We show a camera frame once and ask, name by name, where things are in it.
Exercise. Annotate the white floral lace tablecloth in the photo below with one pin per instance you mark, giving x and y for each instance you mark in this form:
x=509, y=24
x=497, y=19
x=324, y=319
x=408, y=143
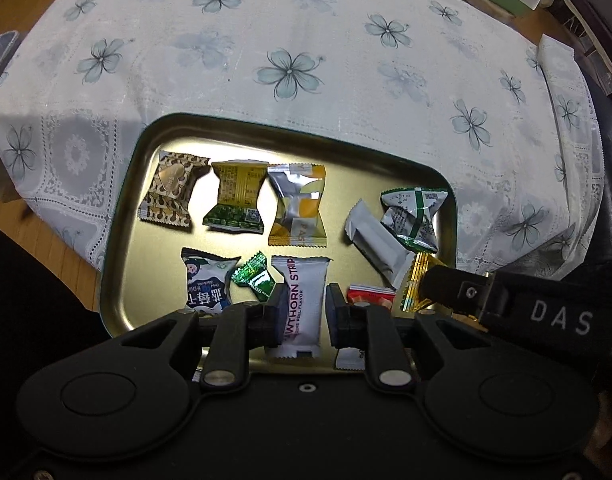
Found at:
x=286, y=35

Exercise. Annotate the silver yellow snack packet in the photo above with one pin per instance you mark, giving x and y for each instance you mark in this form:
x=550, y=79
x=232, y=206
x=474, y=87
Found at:
x=296, y=200

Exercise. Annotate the green foil candy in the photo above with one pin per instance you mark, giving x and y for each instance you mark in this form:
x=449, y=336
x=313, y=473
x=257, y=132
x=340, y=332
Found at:
x=256, y=277

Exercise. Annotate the white pink-lettered snack packet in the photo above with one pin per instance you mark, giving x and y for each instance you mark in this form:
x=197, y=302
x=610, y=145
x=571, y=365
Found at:
x=301, y=300

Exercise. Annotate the green white snack packet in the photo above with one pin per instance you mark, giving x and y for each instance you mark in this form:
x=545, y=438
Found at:
x=410, y=215

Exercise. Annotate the bin with plastic liner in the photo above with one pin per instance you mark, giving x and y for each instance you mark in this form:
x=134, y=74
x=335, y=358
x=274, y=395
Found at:
x=1, y=55

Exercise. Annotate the grey snack packet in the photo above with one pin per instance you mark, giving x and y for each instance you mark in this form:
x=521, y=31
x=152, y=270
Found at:
x=378, y=240

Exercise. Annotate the gold metal tin tray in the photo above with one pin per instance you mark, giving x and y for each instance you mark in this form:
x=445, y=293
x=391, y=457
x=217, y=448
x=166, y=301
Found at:
x=336, y=175

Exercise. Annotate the blue white snack packet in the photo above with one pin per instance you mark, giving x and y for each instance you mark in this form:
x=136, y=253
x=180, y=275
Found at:
x=206, y=280

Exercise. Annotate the gold foil candy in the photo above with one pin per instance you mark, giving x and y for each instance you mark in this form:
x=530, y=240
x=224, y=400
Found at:
x=414, y=280

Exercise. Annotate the red white snack packet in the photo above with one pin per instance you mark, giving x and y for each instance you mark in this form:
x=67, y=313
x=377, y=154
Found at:
x=370, y=296

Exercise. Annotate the brown patterned snack packet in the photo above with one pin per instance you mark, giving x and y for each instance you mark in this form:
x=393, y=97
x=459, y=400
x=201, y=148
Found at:
x=168, y=185

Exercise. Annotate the yellow green snack packet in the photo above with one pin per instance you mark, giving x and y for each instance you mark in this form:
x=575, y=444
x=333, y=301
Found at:
x=236, y=185

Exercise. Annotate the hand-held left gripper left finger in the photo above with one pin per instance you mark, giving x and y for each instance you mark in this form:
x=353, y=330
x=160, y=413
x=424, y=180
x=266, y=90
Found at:
x=274, y=321

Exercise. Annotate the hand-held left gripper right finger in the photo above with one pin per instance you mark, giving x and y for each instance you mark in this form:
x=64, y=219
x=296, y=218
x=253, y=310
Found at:
x=337, y=317

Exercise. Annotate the white ornate chair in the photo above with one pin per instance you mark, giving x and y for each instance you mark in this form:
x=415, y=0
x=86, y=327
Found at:
x=593, y=5

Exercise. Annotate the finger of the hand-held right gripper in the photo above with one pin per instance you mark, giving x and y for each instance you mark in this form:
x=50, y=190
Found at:
x=453, y=290

